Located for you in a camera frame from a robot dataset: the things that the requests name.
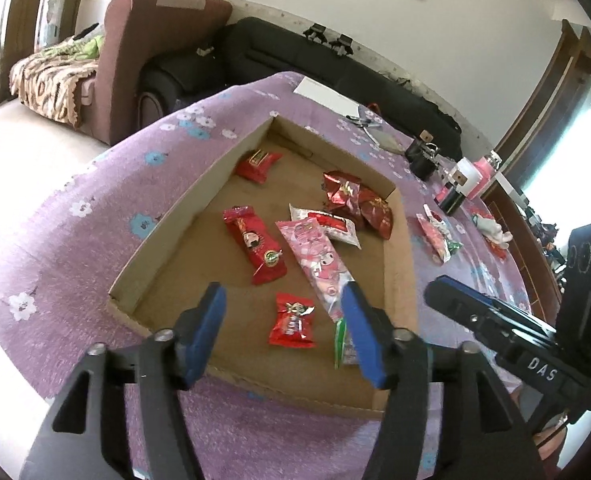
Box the pink cartoon snack packet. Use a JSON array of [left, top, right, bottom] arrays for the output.
[[276, 218, 354, 322]]

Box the small red candy packet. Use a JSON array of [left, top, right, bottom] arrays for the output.
[[268, 292, 315, 349]]

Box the long red candy bar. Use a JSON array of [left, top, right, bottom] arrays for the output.
[[222, 206, 288, 286]]

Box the white red sauce packet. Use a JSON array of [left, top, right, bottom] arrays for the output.
[[289, 205, 361, 249]]

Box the shiny dark red snack bag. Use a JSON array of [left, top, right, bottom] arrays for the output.
[[324, 170, 361, 223]]

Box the green white candy packet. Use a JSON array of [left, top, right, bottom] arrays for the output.
[[333, 318, 358, 368]]

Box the wooden brown cabinet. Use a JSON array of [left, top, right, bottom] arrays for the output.
[[482, 182, 562, 325]]

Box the brown cardboard box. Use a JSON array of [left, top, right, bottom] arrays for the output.
[[109, 118, 418, 419]]

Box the purple floral tablecloth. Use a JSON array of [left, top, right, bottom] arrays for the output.
[[0, 70, 534, 480]]

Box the black cylinder holder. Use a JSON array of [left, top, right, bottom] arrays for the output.
[[404, 130, 440, 181], [434, 169, 468, 216]]

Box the white crumpled cloth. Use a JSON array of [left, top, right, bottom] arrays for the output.
[[472, 214, 513, 250]]

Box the red packet in box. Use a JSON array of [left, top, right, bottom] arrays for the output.
[[234, 150, 282, 184]]

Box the white plastic jar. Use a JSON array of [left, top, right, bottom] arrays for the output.
[[449, 157, 482, 197]]

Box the pink sleeved bottle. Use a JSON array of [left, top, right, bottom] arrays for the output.
[[470, 151, 503, 198]]

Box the black pen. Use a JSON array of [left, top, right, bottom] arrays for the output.
[[345, 115, 382, 128]]

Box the white lined notepad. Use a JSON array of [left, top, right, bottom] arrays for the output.
[[294, 77, 359, 118]]

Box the brown patterned blanket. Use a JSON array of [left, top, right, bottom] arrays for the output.
[[9, 53, 99, 128]]

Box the black sofa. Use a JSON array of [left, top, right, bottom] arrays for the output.
[[136, 18, 463, 160]]

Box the maroon armchair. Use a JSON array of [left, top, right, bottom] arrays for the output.
[[82, 0, 232, 146]]

